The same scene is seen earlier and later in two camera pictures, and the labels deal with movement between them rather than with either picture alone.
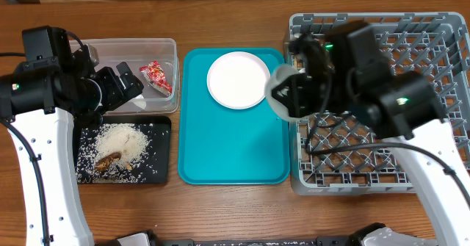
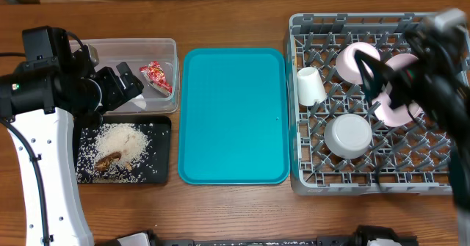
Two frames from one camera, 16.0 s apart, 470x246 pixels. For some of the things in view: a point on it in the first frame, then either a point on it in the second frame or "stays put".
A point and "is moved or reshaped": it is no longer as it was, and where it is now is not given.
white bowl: [277, 106] -> [347, 136]
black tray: [124, 149] stays put
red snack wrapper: [156, 76] stays put
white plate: [238, 80] is moved or reshaped
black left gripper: [116, 91] stays put
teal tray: [219, 145] stays put
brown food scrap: [104, 161] stays put
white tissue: [139, 101] stays put
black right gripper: [291, 95] -> [398, 82]
